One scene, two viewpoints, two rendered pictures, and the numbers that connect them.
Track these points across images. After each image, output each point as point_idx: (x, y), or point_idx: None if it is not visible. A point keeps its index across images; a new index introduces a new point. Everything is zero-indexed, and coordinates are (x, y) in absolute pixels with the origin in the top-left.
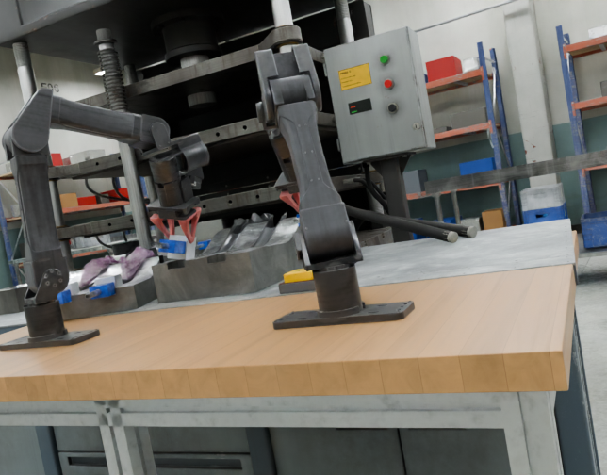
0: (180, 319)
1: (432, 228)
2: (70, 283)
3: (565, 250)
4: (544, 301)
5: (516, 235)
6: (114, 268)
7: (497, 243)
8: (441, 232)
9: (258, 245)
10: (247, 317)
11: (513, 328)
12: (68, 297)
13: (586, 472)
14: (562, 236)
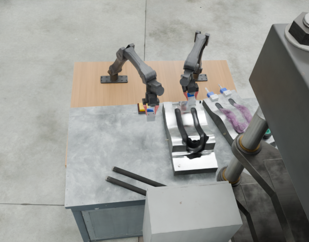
0: (165, 88)
1: (123, 169)
2: (224, 91)
3: (70, 124)
4: (76, 81)
5: (87, 169)
6: (233, 110)
7: (93, 151)
8: (118, 167)
9: (182, 127)
10: (142, 86)
11: (80, 69)
12: (221, 92)
13: None
14: (70, 151)
